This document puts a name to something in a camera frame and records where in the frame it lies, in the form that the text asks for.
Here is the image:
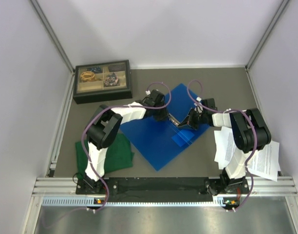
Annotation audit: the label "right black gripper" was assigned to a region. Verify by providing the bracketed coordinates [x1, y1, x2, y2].
[178, 108, 207, 130]

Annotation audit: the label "metal folder clip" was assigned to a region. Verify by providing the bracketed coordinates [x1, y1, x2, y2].
[168, 115, 180, 127]

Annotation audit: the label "blue file folder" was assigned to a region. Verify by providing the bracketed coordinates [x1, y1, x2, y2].
[120, 83, 209, 171]

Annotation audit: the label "printed white paper sheets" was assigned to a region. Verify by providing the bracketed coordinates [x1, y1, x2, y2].
[214, 127, 280, 181]

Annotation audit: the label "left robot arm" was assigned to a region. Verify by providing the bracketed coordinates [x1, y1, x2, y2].
[81, 90, 169, 194]

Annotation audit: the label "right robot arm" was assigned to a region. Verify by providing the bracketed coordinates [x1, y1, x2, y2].
[176, 98, 271, 195]

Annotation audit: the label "green folded t-shirt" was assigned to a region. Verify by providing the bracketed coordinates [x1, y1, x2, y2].
[75, 134, 134, 178]

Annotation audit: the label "colourful jewellery in box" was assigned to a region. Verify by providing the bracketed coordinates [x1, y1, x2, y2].
[104, 73, 120, 87]

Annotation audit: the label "black compartment display box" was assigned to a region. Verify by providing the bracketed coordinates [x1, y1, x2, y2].
[73, 60, 132, 104]

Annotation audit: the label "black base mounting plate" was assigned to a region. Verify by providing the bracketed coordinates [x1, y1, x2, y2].
[75, 177, 249, 202]

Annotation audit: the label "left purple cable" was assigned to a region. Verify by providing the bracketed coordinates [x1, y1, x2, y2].
[81, 81, 173, 213]

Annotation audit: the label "gold bracelet in box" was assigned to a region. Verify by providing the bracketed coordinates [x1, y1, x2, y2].
[80, 71, 103, 82]

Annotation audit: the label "grey slotted cable duct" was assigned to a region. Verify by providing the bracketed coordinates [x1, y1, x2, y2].
[42, 197, 227, 208]

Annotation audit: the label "aluminium frame rail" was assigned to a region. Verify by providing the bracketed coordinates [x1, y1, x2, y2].
[32, 176, 298, 196]

